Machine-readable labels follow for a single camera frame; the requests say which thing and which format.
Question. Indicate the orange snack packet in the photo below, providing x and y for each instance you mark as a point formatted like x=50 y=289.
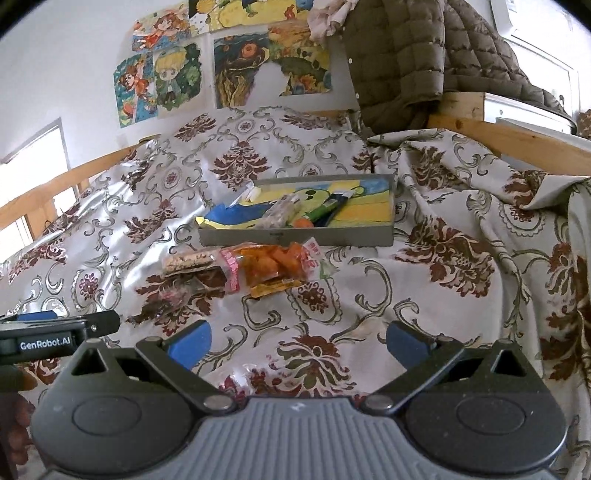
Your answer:
x=277 y=263

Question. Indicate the blond figure wall poster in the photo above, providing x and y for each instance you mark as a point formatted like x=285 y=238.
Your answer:
x=178 y=78

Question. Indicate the floral printed blanket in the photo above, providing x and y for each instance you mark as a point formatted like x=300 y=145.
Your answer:
x=415 y=286

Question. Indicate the clear nut bar packet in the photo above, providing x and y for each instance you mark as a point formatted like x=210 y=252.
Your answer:
x=277 y=212

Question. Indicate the olive puffer jacket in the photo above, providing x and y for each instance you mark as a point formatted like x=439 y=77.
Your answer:
x=406 y=60

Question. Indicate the white cupboard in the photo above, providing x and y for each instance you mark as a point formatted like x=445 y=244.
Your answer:
x=531 y=60

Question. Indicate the person's left hand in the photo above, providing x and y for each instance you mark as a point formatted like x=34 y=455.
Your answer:
x=16 y=429

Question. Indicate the clear peanut snack packet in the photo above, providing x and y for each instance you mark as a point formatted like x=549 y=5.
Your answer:
x=187 y=263

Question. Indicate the small orange fruit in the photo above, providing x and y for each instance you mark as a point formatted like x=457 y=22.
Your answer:
x=304 y=223

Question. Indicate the green tube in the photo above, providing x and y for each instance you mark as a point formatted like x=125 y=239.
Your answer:
x=318 y=211

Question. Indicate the brown patterned box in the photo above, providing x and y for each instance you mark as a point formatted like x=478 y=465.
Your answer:
x=585 y=124

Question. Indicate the grey tray with cartoon lining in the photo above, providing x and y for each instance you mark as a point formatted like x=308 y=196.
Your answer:
x=360 y=228

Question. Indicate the pink crumpled cloth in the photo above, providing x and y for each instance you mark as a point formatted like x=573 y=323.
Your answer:
x=328 y=18

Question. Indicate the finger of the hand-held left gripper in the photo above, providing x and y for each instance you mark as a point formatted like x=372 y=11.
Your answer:
x=99 y=321

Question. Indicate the small orange figure wall poster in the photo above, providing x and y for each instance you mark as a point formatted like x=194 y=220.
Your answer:
x=159 y=32

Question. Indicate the red-haired figure wall poster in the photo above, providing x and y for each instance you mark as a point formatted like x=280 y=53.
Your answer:
x=134 y=92

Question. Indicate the wooden bed frame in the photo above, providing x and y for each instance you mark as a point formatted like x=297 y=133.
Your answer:
x=521 y=138

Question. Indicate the window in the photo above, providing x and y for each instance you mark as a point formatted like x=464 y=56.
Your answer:
x=32 y=170

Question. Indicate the yellow cartoon wall poster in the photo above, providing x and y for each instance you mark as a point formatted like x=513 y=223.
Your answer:
x=249 y=11

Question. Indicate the torn fish wall poster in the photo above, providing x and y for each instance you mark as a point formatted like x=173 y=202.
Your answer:
x=240 y=69

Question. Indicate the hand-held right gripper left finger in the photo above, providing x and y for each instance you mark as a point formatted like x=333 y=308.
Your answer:
x=189 y=344

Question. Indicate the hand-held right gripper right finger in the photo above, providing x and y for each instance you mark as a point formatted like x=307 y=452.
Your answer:
x=408 y=344

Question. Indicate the pink and white snack packet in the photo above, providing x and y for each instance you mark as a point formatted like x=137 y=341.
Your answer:
x=229 y=270

